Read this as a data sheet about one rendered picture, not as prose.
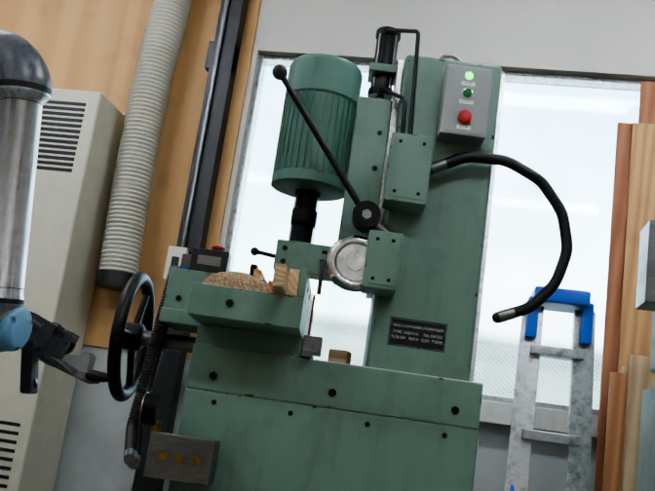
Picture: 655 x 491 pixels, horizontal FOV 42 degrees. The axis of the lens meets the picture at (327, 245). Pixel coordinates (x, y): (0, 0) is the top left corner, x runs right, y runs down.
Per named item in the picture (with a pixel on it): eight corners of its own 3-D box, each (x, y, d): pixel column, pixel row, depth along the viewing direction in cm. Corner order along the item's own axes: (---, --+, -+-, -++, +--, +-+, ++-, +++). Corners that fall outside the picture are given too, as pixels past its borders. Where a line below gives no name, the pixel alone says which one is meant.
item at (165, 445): (150, 473, 163) (158, 431, 165) (213, 483, 163) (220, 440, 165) (140, 475, 155) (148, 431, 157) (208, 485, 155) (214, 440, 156)
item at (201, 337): (219, 358, 210) (222, 343, 211) (304, 371, 209) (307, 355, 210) (195, 342, 171) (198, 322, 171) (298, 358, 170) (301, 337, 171)
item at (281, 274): (288, 326, 208) (290, 310, 209) (295, 327, 208) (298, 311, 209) (272, 284, 150) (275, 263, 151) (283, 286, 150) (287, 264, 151)
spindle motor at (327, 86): (272, 197, 207) (291, 78, 213) (344, 207, 206) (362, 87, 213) (267, 175, 190) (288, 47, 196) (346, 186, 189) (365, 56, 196)
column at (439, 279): (361, 377, 200) (398, 91, 215) (455, 390, 200) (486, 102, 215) (365, 370, 178) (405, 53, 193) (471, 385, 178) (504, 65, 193)
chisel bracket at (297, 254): (273, 281, 197) (279, 245, 199) (333, 288, 197) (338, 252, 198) (271, 275, 190) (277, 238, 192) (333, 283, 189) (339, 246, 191)
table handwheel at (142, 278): (143, 322, 211) (133, 244, 190) (223, 334, 211) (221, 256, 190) (109, 425, 192) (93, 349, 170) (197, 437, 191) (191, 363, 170)
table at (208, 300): (188, 340, 217) (192, 317, 218) (307, 357, 216) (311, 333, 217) (135, 306, 157) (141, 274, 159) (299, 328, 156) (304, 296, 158)
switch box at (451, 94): (436, 141, 189) (443, 74, 192) (481, 147, 189) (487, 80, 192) (439, 132, 183) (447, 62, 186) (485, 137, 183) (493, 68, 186)
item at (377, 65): (364, 101, 207) (373, 37, 210) (397, 106, 207) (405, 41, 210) (366, 89, 199) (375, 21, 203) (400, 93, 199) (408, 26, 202)
